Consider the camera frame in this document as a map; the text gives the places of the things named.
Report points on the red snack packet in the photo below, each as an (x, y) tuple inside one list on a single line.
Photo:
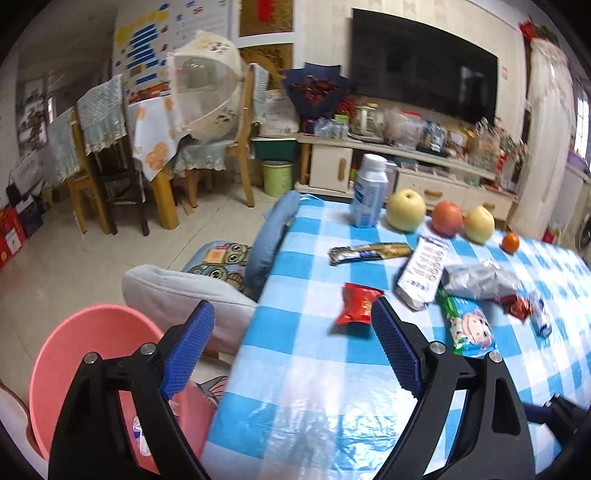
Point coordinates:
[(357, 303)]

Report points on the white blue milk bottle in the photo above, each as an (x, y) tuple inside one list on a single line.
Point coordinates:
[(369, 191)]

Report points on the wooden chair with cover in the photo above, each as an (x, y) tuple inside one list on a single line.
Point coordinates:
[(91, 144)]

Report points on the grey white cushion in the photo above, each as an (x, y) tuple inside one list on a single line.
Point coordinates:
[(167, 297)]

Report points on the small orange tangerine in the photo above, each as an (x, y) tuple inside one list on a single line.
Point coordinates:
[(510, 243)]

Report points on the white tv cabinet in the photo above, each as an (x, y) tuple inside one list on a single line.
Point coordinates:
[(327, 165)]

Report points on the blue fabric chair back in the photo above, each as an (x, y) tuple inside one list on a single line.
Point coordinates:
[(268, 241)]

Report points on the black television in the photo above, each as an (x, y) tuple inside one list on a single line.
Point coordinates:
[(409, 62)]

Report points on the washing machine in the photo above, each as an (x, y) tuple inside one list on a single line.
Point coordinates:
[(582, 238)]

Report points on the yellow red noodle wrapper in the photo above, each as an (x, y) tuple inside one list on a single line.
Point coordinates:
[(518, 306)]

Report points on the clear white blue plastic wrapper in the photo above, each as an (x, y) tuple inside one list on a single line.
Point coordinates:
[(539, 316)]

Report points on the white curtain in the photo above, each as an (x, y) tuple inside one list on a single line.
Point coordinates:
[(552, 123)]

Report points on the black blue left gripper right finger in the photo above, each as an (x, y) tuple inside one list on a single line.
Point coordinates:
[(492, 440)]

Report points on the blue white checkered tablecloth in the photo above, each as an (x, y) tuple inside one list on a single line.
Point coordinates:
[(307, 399)]

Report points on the dark blue flower bouquet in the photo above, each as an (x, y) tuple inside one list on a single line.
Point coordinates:
[(318, 91)]

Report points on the green waste bucket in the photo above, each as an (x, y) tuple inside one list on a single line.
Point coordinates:
[(277, 177)]

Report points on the green blue cartoon snack bag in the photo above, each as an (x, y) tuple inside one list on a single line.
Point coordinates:
[(471, 333)]

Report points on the owl pattern cushion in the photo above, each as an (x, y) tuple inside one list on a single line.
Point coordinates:
[(222, 260)]

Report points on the red apple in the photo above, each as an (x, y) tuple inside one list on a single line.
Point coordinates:
[(447, 219)]

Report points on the silver foil bag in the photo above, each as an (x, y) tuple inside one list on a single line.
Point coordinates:
[(482, 281)]

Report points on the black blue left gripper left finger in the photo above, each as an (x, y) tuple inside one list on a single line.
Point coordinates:
[(91, 440)]

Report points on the gold black wrapper stick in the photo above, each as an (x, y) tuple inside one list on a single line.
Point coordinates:
[(368, 252)]

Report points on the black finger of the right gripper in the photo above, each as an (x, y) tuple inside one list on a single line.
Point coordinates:
[(539, 414)]

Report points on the white milk carton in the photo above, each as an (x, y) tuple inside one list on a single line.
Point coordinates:
[(139, 437), (419, 281)]

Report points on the large yellow pear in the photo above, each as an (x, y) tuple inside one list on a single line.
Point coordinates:
[(406, 210)]

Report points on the mesh food cover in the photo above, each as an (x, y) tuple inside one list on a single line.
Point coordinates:
[(205, 79)]

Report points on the pink plastic trash bin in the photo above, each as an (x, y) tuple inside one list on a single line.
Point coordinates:
[(110, 331)]

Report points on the small yellow pear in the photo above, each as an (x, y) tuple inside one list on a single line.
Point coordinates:
[(479, 225)]

